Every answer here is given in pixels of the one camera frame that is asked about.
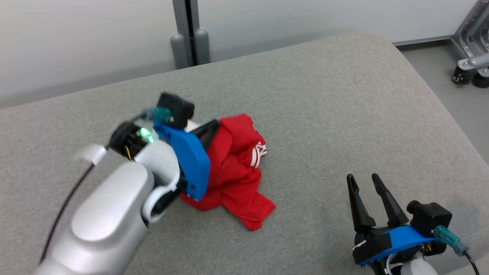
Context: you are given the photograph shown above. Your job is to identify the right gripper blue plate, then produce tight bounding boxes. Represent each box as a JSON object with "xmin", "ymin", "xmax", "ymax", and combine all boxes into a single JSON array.
[{"xmin": 347, "ymin": 173, "xmax": 447, "ymax": 268}]

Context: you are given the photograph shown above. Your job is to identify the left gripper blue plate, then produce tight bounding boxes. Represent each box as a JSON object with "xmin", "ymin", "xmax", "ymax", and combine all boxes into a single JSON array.
[{"xmin": 153, "ymin": 120, "xmax": 221, "ymax": 202}]

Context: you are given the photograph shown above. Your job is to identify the red Bulls basketball jersey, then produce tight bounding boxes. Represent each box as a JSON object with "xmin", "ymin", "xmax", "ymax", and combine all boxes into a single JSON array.
[{"xmin": 179, "ymin": 113, "xmax": 276, "ymax": 231}]

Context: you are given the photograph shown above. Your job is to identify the left black cable teal plug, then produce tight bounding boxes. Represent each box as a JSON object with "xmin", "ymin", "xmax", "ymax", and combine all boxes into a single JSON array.
[{"xmin": 38, "ymin": 107, "xmax": 172, "ymax": 266}]

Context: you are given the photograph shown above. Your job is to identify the black cable teal plug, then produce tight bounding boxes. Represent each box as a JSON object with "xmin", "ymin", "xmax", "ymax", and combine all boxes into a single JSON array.
[
  {"xmin": 38, "ymin": 107, "xmax": 172, "ymax": 266},
  {"xmin": 434, "ymin": 225, "xmax": 480, "ymax": 275}
]

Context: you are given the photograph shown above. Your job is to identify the right black cable teal plug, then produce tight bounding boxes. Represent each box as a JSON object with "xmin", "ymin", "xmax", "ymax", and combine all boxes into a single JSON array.
[{"xmin": 434, "ymin": 225, "xmax": 480, "ymax": 275}]

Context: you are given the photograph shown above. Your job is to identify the grey partition post with slot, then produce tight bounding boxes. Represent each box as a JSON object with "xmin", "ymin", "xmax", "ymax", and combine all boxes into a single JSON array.
[{"xmin": 170, "ymin": 0, "xmax": 211, "ymax": 70}]

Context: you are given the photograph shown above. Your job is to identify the grey metal stand frame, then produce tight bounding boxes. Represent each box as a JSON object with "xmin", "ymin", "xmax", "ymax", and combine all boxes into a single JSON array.
[{"xmin": 451, "ymin": 0, "xmax": 489, "ymax": 77}]

